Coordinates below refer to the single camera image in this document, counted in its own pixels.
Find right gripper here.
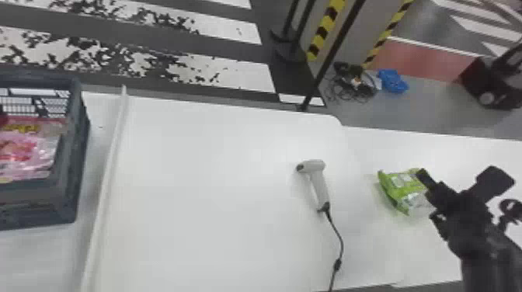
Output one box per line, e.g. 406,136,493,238
415,167,496,245

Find green snack packet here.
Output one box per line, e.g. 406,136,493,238
377,168,434,217

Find hand scanner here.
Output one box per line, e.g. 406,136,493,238
295,158,332,214

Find blue bag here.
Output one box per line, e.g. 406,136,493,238
376,68,410,94

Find dark blue basket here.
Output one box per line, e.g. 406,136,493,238
0,75,91,231

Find pink snack packet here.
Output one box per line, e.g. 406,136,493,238
0,115,68,183

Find black scanner cable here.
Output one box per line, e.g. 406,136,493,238
323,205,345,292

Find black floor cables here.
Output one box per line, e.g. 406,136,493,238
325,61,378,104

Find yellow black striped post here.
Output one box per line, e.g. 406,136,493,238
305,0,416,69

